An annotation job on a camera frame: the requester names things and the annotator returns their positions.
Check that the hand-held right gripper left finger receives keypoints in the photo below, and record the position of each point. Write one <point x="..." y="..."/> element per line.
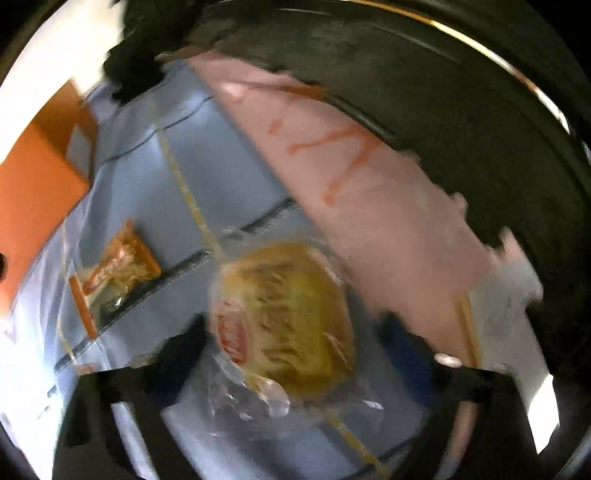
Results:
<point x="184" y="369"/>

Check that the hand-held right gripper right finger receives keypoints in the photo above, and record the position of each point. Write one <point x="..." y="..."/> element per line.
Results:
<point x="406" y="341"/>

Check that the golden pastry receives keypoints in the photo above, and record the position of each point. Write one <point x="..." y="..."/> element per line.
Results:
<point x="295" y="314"/>

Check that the small orange snack packet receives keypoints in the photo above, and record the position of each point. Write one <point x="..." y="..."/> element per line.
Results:
<point x="120" y="268"/>

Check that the orange cardboard box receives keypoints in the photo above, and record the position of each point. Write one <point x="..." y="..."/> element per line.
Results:
<point x="37" y="184"/>

